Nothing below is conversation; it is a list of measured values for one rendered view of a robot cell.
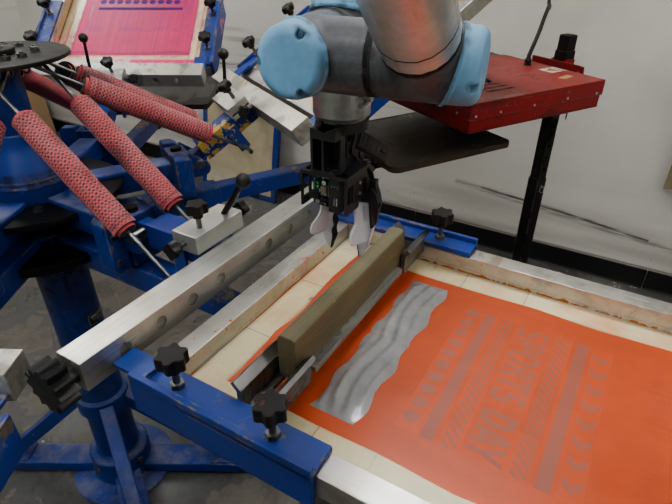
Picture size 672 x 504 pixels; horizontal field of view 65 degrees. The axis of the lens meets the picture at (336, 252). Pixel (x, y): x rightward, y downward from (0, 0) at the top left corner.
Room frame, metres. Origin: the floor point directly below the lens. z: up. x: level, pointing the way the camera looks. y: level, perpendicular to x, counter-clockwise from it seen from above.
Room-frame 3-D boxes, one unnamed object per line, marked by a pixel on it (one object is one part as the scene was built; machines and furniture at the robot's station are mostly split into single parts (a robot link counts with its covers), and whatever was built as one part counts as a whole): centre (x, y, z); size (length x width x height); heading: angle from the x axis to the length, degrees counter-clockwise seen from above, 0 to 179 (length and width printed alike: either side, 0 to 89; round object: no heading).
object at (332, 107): (0.67, -0.01, 1.34); 0.08 x 0.08 x 0.05
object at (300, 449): (0.47, 0.15, 0.97); 0.30 x 0.05 x 0.07; 59
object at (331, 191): (0.67, 0.00, 1.26); 0.09 x 0.08 x 0.12; 150
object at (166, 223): (0.87, 0.28, 1.02); 0.17 x 0.06 x 0.05; 59
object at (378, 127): (1.45, 0.12, 0.91); 1.34 x 0.40 x 0.08; 119
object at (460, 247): (0.95, -0.14, 0.97); 0.30 x 0.05 x 0.07; 59
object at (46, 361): (0.51, 0.37, 1.02); 0.07 x 0.06 x 0.07; 59
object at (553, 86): (1.82, -0.53, 1.06); 0.61 x 0.46 x 0.12; 119
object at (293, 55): (0.57, 0.01, 1.42); 0.11 x 0.11 x 0.08; 68
